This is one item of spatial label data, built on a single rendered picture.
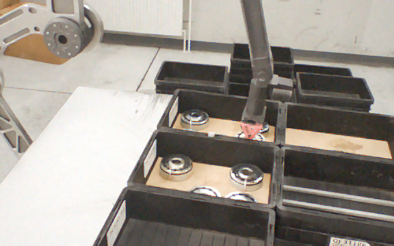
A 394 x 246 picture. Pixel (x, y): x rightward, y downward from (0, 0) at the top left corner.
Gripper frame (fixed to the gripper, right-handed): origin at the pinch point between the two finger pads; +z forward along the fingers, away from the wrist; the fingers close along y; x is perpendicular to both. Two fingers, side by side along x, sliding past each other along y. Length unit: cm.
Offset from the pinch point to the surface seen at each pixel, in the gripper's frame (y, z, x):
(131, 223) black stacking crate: -42.0, 10.3, 24.6
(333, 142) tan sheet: 16.9, 5.2, -28.6
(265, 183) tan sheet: -14.0, 7.3, -8.3
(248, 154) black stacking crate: -9.0, 1.4, -1.2
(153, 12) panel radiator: 273, 53, 124
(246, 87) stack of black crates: 126, 41, 14
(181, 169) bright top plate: -18.8, 6.2, 17.5
